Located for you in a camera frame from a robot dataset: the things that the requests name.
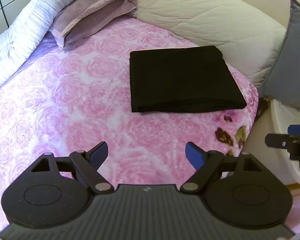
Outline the black garment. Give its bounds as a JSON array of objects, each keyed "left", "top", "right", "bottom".
[{"left": 129, "top": 46, "right": 247, "bottom": 113}]

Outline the white bedside table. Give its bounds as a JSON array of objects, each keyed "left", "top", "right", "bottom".
[{"left": 242, "top": 100, "right": 300, "bottom": 185}]

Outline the grey cushion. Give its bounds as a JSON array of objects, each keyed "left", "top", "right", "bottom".
[{"left": 259, "top": 0, "right": 300, "bottom": 109}]

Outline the purple pillow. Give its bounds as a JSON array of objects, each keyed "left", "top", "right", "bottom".
[{"left": 49, "top": 0, "right": 136, "bottom": 50}]

